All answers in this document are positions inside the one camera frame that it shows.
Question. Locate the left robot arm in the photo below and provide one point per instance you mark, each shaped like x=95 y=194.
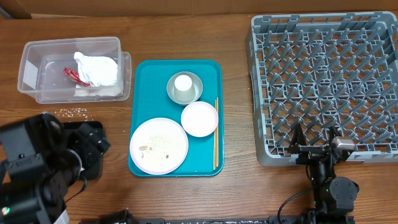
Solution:
x=44 y=157

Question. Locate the grey metal bowl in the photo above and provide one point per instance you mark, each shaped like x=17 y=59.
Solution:
x=197 y=83

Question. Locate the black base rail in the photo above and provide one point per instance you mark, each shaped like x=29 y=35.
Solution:
x=125 y=216

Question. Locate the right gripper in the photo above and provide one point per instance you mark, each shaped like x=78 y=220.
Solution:
x=297 y=145

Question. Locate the white paper cup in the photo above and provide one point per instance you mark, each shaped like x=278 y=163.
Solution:
x=184 y=90

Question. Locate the right wooden chopstick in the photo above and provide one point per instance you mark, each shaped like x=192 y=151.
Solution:
x=217 y=132

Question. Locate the scattered rice grains on table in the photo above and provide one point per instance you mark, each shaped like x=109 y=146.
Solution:
x=72 y=114

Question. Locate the teal plastic serving tray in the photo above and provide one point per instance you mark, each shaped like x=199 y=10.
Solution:
x=150 y=100

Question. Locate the grey plastic dish rack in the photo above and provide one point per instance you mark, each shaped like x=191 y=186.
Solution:
x=320 y=71

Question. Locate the small white plate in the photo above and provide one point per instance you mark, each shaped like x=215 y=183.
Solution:
x=199 y=119

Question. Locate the black rectangular tray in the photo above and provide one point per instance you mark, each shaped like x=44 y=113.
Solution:
x=90 y=172

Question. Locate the white napkin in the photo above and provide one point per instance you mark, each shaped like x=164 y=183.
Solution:
x=102 y=92
x=96 y=70

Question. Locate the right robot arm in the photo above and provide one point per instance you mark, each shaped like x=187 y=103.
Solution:
x=333 y=196

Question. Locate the red snack wrapper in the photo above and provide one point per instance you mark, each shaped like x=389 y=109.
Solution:
x=74 y=76

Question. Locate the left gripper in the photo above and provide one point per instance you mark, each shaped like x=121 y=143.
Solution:
x=91 y=141

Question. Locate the clear plastic waste bin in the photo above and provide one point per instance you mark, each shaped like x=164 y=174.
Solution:
x=41 y=73

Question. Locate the large white dinner plate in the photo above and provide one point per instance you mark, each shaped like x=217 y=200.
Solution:
x=158 y=146

